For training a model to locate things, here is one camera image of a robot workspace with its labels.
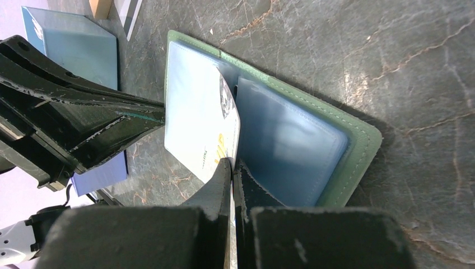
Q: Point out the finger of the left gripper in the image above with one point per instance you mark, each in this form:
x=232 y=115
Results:
x=55 y=124

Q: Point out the small wooden block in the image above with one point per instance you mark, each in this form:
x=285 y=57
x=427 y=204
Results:
x=100 y=8

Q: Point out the silver VIP card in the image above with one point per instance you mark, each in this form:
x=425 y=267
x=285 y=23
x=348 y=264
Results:
x=219 y=126

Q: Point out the blue three-compartment organizer tray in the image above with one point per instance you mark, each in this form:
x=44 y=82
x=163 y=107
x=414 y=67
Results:
x=87 y=50

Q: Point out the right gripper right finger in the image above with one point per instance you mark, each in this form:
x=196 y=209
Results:
x=271 y=235

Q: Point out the silver magnetic stripe card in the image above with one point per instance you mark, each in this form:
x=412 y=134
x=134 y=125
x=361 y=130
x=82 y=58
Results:
x=128 y=11

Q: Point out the green card holder wallet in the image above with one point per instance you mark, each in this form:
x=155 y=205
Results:
x=301 y=149

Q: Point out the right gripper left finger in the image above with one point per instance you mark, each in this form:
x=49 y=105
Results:
x=194 y=234

